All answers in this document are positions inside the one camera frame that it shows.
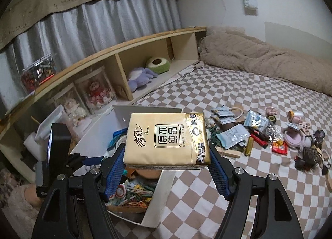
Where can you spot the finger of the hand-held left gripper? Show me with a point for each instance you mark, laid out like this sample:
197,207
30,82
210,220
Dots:
90,161

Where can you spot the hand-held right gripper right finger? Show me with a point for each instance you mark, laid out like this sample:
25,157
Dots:
219,176

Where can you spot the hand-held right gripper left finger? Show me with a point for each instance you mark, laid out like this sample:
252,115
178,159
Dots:
114,174

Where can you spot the white storage box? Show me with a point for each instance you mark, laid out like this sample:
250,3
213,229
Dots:
166,197

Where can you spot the gold tissue pack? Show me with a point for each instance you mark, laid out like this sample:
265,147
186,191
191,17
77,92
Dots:
166,137

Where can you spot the white dress doll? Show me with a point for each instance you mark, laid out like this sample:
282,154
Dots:
75,111

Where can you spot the blue packet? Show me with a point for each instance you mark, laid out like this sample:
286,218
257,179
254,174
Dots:
119,134

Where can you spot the green clips card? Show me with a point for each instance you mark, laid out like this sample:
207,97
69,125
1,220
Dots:
214,136

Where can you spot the white face mask packet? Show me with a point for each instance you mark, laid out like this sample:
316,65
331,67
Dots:
233,136

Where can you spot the clear display case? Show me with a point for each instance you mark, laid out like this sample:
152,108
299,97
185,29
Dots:
59,96

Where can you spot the grey sachet packets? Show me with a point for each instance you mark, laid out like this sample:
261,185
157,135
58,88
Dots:
221,114

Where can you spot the red dress doll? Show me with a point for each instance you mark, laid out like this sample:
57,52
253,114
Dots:
99,96

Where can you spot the red snack packet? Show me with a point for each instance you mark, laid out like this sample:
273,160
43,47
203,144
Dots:
279,148

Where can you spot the clear blue plastic bag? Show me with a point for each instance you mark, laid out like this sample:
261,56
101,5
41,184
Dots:
255,119

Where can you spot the clear box of red bits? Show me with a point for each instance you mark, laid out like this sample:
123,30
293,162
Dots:
39,75

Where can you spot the black tape roll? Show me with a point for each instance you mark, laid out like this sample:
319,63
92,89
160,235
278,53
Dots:
271,118

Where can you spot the doll in display case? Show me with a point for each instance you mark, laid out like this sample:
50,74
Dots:
103,78

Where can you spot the pink scrunchie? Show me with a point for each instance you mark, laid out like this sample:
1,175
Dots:
271,110

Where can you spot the checkered bedsheet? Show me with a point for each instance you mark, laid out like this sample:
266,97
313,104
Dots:
207,88

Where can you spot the yellow capped pink cup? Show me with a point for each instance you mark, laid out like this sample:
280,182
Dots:
294,118

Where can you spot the purple plush toy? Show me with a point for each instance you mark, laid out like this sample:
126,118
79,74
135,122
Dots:
141,79

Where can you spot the black and white scrunchie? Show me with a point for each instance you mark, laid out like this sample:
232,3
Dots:
315,136

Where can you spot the wooden shelf unit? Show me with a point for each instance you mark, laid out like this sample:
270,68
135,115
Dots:
116,49

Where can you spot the green avocado plush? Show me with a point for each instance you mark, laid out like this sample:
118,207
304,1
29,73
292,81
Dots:
162,67

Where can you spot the grey curtain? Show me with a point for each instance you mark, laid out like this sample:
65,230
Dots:
103,28

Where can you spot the beige fluffy blanket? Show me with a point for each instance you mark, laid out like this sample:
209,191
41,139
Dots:
259,54

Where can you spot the fluffy beige pillow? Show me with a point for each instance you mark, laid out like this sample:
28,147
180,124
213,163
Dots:
225,31

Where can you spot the white wall panel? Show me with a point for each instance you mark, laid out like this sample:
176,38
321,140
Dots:
298,34

